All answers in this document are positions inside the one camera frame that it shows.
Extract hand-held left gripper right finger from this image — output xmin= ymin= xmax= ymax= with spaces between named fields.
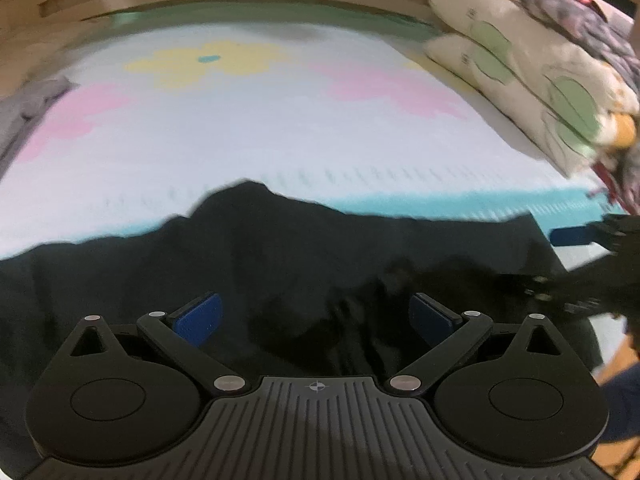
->
xmin=383 ymin=292 xmax=562 ymax=397

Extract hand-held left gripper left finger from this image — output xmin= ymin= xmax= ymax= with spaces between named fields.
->
xmin=69 ymin=292 xmax=247 ymax=397

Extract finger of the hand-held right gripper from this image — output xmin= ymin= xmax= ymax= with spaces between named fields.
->
xmin=549 ymin=215 xmax=640 ymax=257
xmin=497 ymin=271 xmax=571 ymax=303

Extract black pants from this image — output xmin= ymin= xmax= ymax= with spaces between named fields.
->
xmin=0 ymin=180 xmax=601 ymax=413

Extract red ribbon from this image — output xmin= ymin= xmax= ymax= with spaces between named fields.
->
xmin=589 ymin=159 xmax=627 ymax=207

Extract person's leg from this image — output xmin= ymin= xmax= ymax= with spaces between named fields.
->
xmin=597 ymin=355 xmax=640 ymax=445

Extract cream green-patterned pillows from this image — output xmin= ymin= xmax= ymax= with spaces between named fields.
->
xmin=424 ymin=0 xmax=640 ymax=179

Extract flower printed bed sheet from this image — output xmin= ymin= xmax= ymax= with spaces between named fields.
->
xmin=0 ymin=2 xmax=628 ymax=261

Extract grey floral cloth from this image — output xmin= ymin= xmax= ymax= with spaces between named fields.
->
xmin=517 ymin=0 xmax=640 ymax=111

